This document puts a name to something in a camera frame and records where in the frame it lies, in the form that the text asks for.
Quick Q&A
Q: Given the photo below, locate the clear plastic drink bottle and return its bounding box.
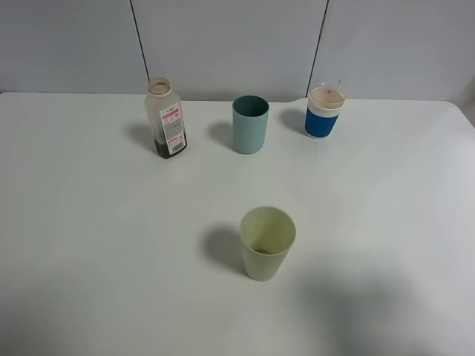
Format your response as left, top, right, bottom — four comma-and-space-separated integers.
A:
144, 77, 188, 159

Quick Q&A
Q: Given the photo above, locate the pale green plastic cup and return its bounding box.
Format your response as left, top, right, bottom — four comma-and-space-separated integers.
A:
239, 206, 296, 282

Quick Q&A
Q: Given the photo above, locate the teal plastic cup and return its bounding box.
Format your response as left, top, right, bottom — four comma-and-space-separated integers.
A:
232, 95, 269, 154

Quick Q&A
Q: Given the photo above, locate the blue sleeved paper cup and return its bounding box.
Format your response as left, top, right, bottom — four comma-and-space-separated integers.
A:
304, 84, 346, 139

